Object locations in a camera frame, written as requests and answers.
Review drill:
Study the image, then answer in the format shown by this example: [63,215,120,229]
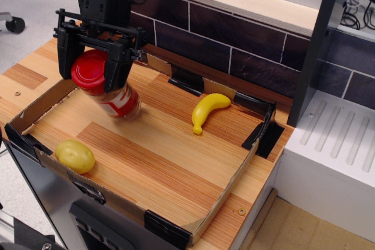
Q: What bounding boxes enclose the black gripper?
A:
[54,0,146,93]

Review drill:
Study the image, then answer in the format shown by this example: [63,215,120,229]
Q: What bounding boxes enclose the red-lidded spice bottle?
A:
[71,49,141,119]

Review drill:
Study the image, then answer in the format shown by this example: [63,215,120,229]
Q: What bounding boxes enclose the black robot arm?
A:
[54,0,147,93]

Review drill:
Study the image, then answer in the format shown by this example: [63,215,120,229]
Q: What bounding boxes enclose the cardboard fence with black tape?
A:
[1,40,292,249]

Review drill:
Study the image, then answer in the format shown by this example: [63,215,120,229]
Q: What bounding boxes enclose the black office chair caster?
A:
[1,12,25,34]

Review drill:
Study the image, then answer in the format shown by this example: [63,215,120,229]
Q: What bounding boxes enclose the yellow toy potato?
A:
[54,140,96,174]

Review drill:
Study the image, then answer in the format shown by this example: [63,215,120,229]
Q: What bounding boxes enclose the yellow toy banana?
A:
[191,93,231,135]

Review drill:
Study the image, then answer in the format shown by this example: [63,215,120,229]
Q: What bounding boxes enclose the black panel with buttons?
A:
[69,203,136,250]

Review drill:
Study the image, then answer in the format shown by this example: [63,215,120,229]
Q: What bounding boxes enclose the white ridged drainboard unit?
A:
[275,91,374,241]

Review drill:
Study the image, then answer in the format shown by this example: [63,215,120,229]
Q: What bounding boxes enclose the dark shelf frame with tiles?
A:
[132,0,340,126]

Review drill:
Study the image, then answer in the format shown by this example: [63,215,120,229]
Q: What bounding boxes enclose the black cables in background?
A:
[339,0,375,31]

